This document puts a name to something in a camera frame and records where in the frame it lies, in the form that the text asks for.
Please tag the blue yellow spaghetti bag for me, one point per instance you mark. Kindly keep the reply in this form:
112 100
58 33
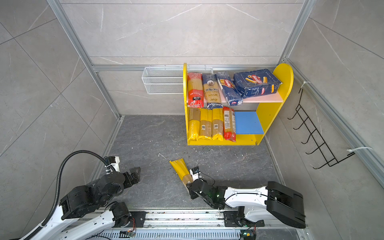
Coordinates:
211 92

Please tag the small tan pasta bag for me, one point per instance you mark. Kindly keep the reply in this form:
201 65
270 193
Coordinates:
181 169

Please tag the blue Barilla rigatoni box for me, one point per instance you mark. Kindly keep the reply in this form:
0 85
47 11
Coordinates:
256 83

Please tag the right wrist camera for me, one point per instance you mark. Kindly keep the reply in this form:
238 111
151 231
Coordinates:
195 173

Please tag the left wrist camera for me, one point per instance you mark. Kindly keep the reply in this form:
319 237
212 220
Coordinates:
112 164

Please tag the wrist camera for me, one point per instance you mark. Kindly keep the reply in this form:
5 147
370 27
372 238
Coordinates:
195 173
112 164

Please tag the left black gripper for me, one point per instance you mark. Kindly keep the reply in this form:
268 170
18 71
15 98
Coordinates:
130 182

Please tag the black wire hook rack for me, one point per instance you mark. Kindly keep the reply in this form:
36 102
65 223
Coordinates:
315 136

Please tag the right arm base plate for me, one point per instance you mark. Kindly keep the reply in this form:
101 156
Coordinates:
232 219

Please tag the aluminium mounting rail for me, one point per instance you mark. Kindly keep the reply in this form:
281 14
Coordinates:
200 224

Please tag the red yellow pasta bag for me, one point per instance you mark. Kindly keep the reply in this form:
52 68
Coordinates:
195 90

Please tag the white wire mesh basket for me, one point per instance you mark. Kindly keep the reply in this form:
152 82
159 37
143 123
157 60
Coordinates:
164 80

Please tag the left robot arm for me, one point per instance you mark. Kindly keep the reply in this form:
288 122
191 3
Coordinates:
87 210

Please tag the yellow Pastatime spaghetti bag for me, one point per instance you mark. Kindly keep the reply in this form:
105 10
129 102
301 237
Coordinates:
194 124

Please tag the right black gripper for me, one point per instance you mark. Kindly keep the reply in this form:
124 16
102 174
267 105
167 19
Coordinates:
192 193

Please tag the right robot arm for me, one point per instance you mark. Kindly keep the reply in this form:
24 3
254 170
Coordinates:
273 201

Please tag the blue Barilla spaghetti bag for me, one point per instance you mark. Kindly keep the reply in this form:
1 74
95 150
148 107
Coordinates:
232 96

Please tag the red white spaghetti bag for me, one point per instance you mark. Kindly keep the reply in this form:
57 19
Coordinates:
229 124

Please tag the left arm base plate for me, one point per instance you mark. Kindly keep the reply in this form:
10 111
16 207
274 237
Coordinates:
129 220

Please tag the yellow shelf unit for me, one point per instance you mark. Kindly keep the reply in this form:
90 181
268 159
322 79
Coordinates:
252 126

